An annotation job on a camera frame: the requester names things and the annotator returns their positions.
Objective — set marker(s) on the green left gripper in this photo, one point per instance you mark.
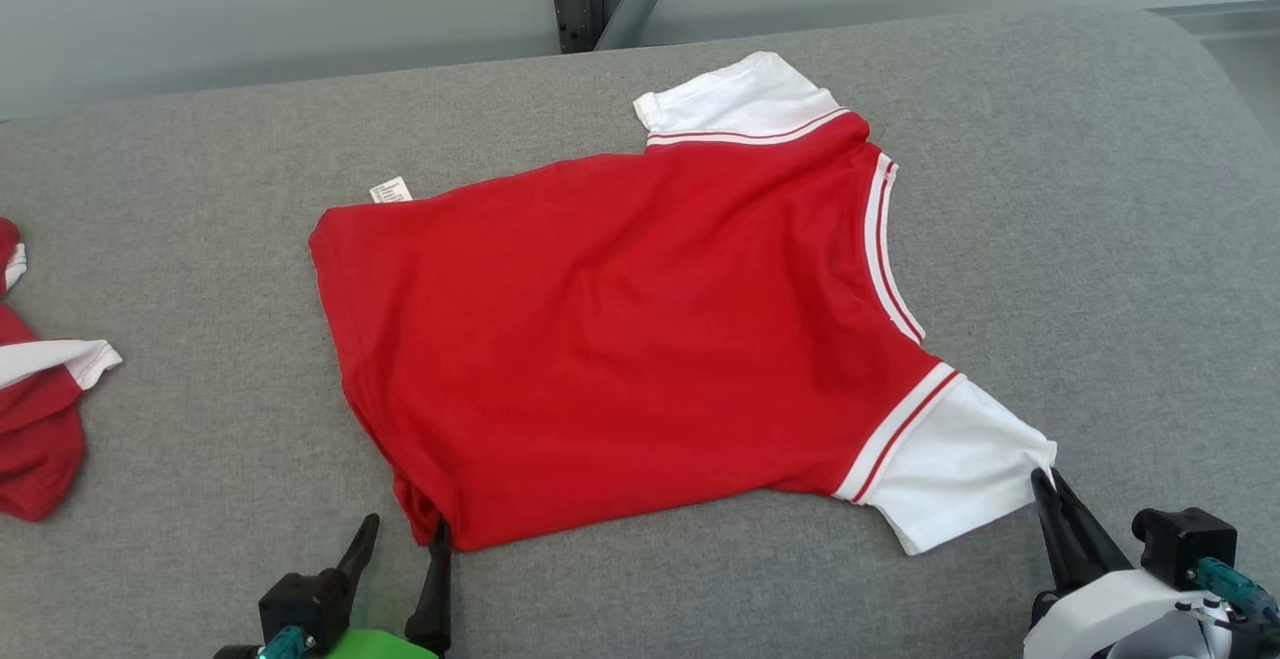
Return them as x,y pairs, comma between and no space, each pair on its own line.
380,645

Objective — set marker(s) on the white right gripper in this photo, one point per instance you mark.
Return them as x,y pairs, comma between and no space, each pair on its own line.
1110,619

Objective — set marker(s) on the red jersey shirt white sleeves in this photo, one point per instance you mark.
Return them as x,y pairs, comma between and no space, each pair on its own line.
640,339

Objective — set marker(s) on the red clothes pile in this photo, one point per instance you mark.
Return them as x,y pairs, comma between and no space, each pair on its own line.
35,419

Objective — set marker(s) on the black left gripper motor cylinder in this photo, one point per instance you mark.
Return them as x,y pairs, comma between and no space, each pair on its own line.
235,652

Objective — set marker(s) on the grey fabric sofa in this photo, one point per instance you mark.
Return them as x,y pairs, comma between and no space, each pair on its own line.
1100,239

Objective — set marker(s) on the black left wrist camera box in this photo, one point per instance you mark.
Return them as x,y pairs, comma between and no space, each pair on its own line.
305,604

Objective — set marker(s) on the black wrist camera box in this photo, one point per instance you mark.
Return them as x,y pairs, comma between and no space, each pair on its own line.
1180,539
305,604

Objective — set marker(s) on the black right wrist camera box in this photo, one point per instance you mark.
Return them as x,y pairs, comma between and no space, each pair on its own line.
1180,539

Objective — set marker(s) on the teal left camera connector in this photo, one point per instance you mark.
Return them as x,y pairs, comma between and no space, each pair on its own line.
283,644

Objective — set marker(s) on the teal camera connector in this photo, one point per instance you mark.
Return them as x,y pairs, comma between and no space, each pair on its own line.
1235,587
283,644

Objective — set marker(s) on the teal right camera connector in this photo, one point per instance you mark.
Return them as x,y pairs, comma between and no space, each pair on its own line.
1235,587

